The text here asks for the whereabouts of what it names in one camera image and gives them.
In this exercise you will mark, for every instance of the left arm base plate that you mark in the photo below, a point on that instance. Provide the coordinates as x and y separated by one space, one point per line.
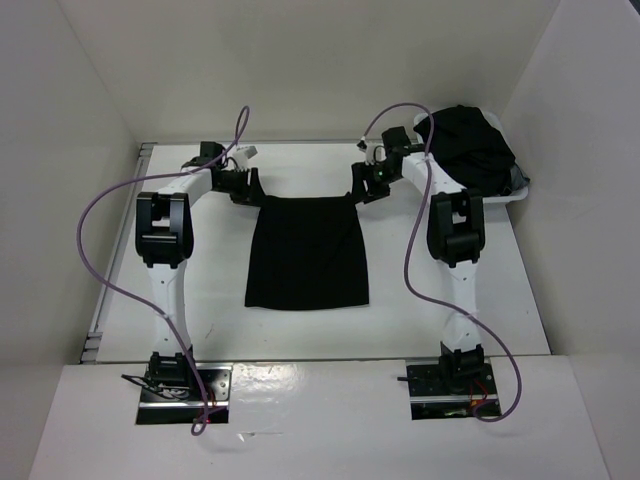
172 405

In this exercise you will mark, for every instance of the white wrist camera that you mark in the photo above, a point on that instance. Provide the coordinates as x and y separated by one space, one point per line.
239 159
374 152

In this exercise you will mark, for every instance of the grey cloth in basket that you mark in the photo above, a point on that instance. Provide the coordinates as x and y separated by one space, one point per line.
516 181

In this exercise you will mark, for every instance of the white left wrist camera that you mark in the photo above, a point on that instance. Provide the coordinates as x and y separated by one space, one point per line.
239 159

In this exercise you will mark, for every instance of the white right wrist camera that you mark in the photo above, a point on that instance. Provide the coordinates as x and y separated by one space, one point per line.
374 152

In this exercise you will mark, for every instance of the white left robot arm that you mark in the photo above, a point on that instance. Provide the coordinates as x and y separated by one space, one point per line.
164 239

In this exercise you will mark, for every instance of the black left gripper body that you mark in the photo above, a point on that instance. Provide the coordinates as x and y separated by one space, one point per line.
235 183

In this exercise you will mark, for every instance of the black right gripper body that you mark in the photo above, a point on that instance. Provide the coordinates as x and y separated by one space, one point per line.
378 177

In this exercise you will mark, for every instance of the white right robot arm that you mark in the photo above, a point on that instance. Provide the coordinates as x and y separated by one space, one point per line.
455 237

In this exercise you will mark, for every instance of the white perforated plastic basket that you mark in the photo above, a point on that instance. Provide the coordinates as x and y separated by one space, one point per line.
505 192

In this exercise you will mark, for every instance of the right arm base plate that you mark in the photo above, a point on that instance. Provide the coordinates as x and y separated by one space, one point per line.
430 397

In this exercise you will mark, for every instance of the pile of black skirts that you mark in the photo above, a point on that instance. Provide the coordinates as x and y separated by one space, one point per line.
470 150

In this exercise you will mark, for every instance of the black skirt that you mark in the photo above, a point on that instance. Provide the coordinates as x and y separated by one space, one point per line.
307 254

